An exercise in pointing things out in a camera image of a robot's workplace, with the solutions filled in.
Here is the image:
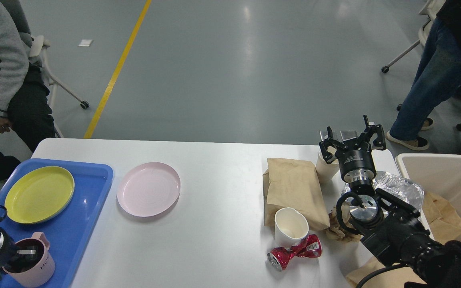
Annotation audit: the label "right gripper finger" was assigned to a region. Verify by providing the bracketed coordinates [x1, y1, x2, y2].
[352, 115, 387, 152]
[319, 126, 348, 164]

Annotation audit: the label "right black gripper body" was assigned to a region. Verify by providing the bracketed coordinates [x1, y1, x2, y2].
[339, 150, 377, 184]

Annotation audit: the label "pink mug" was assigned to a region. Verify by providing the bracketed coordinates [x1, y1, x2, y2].
[2, 232, 55, 288]

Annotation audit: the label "brown paper bag front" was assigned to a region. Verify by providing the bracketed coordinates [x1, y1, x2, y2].
[346, 256, 427, 288]

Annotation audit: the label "pink plate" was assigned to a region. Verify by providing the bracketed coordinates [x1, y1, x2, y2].
[117, 162, 181, 217]

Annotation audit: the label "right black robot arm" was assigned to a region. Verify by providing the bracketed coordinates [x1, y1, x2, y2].
[319, 115, 461, 288]

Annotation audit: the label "white paper cup back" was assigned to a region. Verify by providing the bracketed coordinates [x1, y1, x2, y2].
[315, 151, 340, 184]

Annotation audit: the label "white paper cup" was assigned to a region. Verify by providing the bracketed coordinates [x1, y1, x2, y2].
[315, 151, 340, 184]
[274, 207, 309, 248]

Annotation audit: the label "metal floor plates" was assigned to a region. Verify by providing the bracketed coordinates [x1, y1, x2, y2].
[319, 130, 359, 142]

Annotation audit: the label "large brown paper bag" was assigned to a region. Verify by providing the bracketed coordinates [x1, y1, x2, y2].
[262, 158, 330, 231]

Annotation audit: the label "blue plastic tray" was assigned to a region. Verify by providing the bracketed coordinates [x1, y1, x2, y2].
[0, 158, 113, 288]

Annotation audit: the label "crumpled aluminium foil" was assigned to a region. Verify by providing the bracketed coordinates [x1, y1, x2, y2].
[334, 168, 425, 228]

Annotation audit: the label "crumpled brown paper ball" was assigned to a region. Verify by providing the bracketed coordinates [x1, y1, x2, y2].
[325, 202, 362, 242]

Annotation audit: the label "white paper cup front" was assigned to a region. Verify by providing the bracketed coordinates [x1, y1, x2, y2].
[274, 207, 309, 248]

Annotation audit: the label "white plastic bin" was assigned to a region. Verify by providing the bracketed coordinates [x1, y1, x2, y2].
[395, 153, 461, 241]

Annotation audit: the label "brown paper bag in bin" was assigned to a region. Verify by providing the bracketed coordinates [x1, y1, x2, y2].
[422, 192, 461, 244]

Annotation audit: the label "crushed red soda can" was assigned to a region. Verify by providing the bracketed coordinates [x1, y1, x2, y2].
[267, 234, 322, 271]

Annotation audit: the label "standing person blue jeans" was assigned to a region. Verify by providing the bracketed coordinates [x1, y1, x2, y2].
[386, 0, 461, 151]

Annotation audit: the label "white chair right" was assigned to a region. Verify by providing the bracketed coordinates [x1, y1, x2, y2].
[381, 0, 461, 131]

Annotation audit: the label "white chair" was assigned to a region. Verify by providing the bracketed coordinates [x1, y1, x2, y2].
[28, 35, 90, 138]
[381, 0, 461, 131]

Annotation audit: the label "seated person grey sweater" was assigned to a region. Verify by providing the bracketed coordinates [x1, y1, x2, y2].
[0, 0, 56, 181]

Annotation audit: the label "white chair left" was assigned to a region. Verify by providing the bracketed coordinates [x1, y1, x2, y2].
[28, 35, 90, 138]

